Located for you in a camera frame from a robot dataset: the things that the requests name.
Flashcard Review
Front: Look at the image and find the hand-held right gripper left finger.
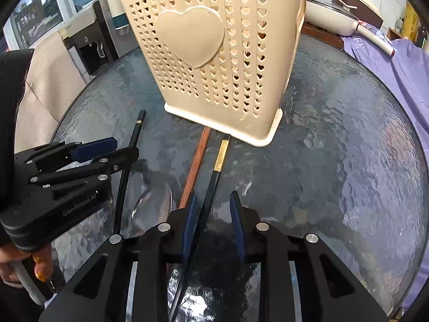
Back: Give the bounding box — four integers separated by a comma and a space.
38, 193, 199, 322

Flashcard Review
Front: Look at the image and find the round glass table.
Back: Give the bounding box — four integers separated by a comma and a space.
50, 35, 424, 319

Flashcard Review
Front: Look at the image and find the aluminium sliding window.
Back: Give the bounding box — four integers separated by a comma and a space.
3, 0, 72, 51

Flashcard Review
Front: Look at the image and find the purple floral cloth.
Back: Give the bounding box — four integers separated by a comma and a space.
343, 23, 429, 309

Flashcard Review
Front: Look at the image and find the plain black chopstick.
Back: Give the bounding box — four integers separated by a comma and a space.
113, 109, 147, 236

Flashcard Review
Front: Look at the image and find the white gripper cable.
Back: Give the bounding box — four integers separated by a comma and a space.
13, 262, 46, 306

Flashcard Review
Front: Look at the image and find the wooden washstand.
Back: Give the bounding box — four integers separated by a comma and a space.
300, 23, 346, 51

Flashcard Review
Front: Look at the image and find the metal spoon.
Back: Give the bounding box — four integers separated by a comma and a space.
129, 184, 173, 235

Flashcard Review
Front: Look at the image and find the beige perforated utensil holder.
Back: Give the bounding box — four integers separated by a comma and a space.
115, 0, 307, 147

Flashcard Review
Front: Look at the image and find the teal cup holder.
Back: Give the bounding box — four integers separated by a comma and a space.
112, 13, 130, 37

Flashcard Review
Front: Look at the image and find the white long-handled pan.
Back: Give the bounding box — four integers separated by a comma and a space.
306, 0, 395, 57

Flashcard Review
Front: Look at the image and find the brown wooden chopstick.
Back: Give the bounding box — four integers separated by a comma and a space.
177, 127, 212, 208

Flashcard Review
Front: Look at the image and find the brown and white rice cooker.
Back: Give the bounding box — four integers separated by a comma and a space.
333, 0, 385, 30

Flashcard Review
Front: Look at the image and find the water dispenser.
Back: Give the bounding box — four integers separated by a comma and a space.
60, 2, 116, 78

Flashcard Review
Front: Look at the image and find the yellow roll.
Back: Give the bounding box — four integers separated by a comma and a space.
404, 2, 421, 39

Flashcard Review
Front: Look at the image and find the beige cloth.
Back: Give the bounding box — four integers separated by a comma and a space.
15, 28, 89, 153

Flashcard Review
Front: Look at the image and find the person's left hand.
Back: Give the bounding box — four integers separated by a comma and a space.
0, 241, 54, 284

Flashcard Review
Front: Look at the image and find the black chopstick with gold band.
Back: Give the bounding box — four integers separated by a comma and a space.
168, 134, 232, 322

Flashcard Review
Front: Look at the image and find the person's left forearm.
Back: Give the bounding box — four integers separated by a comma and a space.
0, 275, 64, 322

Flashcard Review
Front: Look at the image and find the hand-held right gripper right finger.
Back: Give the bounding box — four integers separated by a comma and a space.
230, 191, 389, 322

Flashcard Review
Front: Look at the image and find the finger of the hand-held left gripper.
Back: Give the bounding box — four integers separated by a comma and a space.
28, 146, 139, 192
14, 137, 117, 175

